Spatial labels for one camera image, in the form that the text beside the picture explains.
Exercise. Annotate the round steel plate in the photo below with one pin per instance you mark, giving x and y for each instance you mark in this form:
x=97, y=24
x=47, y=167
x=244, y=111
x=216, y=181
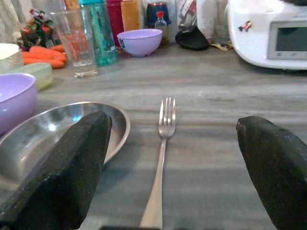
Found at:
x=31, y=141

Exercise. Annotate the printed food packet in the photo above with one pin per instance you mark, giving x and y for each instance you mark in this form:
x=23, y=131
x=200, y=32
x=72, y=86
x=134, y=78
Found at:
x=187, y=14

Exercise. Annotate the orange carrot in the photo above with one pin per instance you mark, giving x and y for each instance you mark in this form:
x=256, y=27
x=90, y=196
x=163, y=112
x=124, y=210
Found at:
x=57, y=48
x=40, y=61
x=45, y=52

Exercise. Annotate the yellow crumpled wrapper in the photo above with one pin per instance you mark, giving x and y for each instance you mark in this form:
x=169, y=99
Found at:
x=221, y=46

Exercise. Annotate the teal clear water bottle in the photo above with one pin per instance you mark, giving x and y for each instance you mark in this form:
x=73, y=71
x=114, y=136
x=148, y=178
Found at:
x=102, y=36

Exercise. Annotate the dark blue jar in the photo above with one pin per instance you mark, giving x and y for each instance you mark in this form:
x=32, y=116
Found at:
x=157, y=13

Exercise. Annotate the black pouch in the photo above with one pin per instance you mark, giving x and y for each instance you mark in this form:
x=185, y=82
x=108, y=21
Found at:
x=192, y=39

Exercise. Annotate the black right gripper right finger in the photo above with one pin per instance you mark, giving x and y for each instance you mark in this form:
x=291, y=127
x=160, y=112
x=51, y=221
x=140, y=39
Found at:
x=275, y=167

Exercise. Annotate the small lilac plastic bowl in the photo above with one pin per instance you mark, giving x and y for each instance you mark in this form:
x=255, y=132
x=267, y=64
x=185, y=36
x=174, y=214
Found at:
x=140, y=43

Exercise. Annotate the large lilac plastic bowl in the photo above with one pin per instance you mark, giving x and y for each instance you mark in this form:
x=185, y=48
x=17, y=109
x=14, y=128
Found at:
x=14, y=100

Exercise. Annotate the orange carton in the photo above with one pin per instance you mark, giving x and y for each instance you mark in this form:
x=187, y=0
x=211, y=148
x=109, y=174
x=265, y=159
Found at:
x=130, y=15

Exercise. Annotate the small red-capped glass bottle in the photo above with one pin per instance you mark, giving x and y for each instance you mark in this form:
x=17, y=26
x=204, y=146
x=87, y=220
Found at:
x=162, y=28

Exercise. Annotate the tall clear drinking glass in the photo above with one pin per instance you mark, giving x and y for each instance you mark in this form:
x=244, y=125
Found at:
x=76, y=40

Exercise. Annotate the red canister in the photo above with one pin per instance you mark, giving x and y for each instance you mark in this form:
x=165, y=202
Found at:
x=114, y=19

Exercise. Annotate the pale green food container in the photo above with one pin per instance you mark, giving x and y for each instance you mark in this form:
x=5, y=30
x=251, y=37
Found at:
x=38, y=73

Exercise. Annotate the white kitchen cooking machine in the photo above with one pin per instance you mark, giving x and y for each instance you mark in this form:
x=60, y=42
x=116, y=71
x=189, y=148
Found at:
x=259, y=36

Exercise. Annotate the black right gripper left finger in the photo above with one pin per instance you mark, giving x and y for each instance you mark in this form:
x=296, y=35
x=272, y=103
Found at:
x=64, y=172

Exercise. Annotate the silver metal fork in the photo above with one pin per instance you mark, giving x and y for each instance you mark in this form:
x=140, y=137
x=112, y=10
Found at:
x=158, y=182

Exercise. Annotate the colourful flower bouquet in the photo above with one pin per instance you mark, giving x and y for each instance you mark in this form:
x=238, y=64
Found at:
x=37, y=31

